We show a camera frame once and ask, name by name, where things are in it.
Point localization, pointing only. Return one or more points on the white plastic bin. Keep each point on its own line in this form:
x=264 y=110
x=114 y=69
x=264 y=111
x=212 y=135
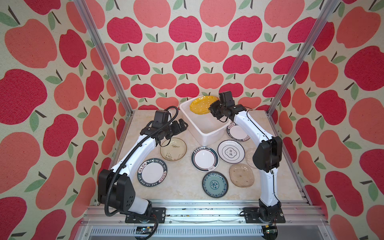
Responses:
x=205 y=128

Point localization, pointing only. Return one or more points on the brown translucent glass plate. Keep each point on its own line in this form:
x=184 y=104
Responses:
x=241 y=175

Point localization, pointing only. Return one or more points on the beige plate brown rim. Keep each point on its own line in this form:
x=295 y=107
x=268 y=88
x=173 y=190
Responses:
x=175 y=150

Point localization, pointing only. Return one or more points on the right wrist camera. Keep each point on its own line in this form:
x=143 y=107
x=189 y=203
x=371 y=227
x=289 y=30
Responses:
x=226 y=99

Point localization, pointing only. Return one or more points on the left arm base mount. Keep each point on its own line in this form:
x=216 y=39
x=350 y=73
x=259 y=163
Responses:
x=151 y=216

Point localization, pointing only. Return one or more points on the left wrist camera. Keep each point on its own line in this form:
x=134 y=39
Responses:
x=160 y=119

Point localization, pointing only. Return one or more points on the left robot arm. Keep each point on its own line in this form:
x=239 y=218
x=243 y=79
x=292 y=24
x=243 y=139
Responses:
x=116 y=191

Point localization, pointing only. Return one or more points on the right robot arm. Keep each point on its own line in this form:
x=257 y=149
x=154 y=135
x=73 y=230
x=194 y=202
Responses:
x=266 y=158

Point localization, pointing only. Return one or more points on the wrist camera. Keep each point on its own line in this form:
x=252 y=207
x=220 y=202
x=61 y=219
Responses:
x=160 y=119
x=226 y=99

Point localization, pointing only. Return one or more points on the white plate dark lettered rim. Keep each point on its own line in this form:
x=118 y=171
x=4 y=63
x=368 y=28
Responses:
x=152 y=172

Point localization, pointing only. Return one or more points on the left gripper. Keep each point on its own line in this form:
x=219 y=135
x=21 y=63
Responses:
x=177 y=129

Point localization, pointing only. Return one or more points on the small white plate dark rim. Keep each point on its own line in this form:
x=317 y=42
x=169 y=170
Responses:
x=236 y=133

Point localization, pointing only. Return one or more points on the clear glass plate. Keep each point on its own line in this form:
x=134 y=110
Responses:
x=249 y=157

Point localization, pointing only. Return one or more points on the teal patterned plate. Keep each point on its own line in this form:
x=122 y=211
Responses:
x=215 y=184

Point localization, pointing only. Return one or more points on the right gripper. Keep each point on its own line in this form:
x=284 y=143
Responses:
x=212 y=106

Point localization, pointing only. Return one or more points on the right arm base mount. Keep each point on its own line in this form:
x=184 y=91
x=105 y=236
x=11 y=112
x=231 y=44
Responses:
x=263 y=216

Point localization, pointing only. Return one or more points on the yellow polka dot plate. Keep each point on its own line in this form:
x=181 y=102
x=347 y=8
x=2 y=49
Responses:
x=200 y=106

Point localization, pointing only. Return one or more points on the right aluminium frame post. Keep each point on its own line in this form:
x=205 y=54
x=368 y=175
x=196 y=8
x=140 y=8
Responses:
x=319 y=24

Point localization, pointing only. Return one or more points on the left aluminium frame post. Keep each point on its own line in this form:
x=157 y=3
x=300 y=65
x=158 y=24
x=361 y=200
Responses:
x=103 y=53

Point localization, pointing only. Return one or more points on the white plate black flower outline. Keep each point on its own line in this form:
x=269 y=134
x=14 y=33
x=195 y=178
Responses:
x=231 y=152

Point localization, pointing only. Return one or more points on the aluminium frame post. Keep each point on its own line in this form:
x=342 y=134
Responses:
x=319 y=24
x=103 y=53

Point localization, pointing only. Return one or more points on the white plate green red rim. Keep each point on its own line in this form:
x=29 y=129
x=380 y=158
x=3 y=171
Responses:
x=205 y=159

